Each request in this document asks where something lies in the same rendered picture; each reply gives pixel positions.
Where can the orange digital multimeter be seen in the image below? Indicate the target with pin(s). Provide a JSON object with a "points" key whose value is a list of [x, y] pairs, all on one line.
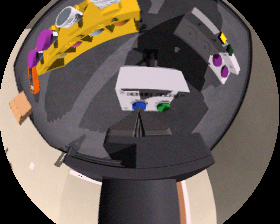
{"points": [[33, 80]]}

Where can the white key housing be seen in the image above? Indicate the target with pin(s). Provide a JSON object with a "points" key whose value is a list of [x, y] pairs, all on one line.
{"points": [[151, 87]]}

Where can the small open cardboard box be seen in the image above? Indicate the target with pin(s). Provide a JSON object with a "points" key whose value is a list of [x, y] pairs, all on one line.
{"points": [[20, 107]]}

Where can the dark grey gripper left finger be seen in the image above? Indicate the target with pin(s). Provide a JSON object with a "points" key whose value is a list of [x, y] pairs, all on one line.
{"points": [[129, 126]]}

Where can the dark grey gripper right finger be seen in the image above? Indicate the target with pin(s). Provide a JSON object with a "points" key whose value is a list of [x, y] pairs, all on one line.
{"points": [[150, 126]]}

